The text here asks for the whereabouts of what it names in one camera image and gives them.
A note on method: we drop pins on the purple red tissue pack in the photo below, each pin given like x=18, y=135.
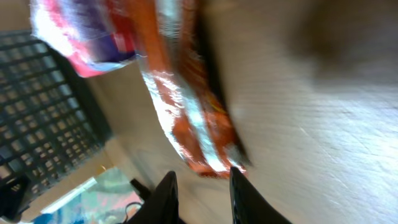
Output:
x=95, y=36

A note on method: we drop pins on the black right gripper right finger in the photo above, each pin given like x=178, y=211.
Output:
x=248, y=206

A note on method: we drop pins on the orange red snack bar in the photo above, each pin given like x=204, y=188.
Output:
x=179, y=78

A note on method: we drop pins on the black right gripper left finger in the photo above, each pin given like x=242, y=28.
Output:
x=162, y=204

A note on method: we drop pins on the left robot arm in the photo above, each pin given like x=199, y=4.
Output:
x=12, y=196

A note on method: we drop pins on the grey plastic mesh basket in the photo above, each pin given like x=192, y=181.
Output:
x=50, y=122

